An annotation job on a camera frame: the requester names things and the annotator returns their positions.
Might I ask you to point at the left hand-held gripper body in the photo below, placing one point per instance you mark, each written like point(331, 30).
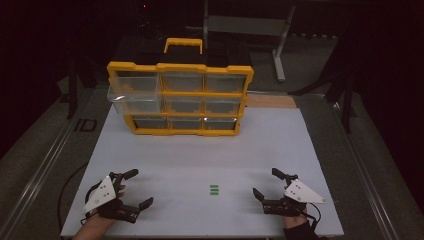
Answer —
point(101, 195)

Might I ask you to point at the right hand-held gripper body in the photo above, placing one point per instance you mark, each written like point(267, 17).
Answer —
point(301, 194)

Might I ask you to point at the clear plastic drawer bin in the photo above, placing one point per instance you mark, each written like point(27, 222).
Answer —
point(135, 96)

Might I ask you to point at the yellow drawer organiser cabinet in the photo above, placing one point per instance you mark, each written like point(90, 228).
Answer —
point(181, 94)

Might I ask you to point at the person's right hand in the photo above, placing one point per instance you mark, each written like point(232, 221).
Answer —
point(295, 220)

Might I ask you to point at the person's left hand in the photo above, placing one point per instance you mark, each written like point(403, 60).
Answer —
point(98, 223)

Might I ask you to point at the wooden board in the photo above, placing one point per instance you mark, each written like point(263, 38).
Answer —
point(271, 101)

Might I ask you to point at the group of clear organiser drawers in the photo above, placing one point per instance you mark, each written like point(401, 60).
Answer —
point(183, 82)

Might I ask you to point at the grey metal stand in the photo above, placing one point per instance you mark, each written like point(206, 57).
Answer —
point(245, 25)

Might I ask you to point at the aluminium rail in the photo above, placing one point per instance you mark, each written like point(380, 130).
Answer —
point(40, 173)
point(366, 173)

